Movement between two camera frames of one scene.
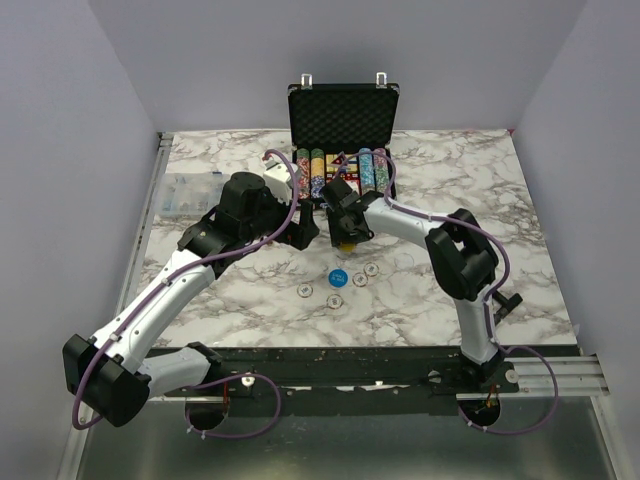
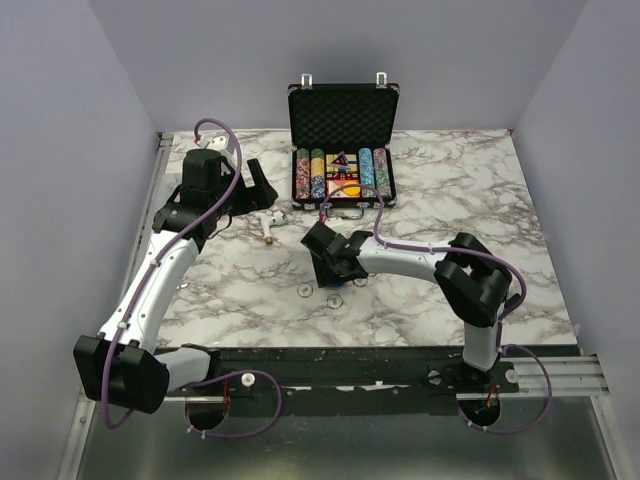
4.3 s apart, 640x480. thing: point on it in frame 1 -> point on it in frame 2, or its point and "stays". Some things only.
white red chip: x=305 y=289 stays
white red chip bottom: x=335 y=301 stays
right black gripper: x=337 y=236 -> x=325 y=277
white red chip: x=359 y=279 stays
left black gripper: x=300 y=235 -> x=258 y=197
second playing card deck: x=341 y=162 stays
